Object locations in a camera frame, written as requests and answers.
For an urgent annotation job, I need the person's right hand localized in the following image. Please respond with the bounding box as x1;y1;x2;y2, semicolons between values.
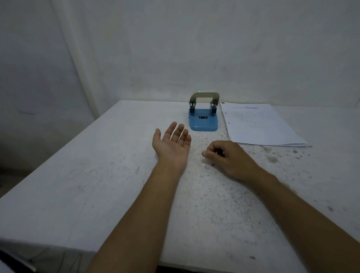
202;141;263;183

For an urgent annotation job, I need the person's left hand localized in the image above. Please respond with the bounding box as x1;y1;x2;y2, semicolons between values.
152;121;192;172

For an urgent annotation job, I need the person's right forearm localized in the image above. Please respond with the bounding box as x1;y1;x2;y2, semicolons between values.
250;168;360;273

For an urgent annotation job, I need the person's left forearm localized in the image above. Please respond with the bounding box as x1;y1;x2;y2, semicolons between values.
86;160;184;273

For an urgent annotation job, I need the blue hole punch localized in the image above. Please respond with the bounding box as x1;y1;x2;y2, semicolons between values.
188;92;220;132

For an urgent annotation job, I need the stack of white paper sheets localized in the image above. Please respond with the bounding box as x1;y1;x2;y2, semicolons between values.
220;102;308;148

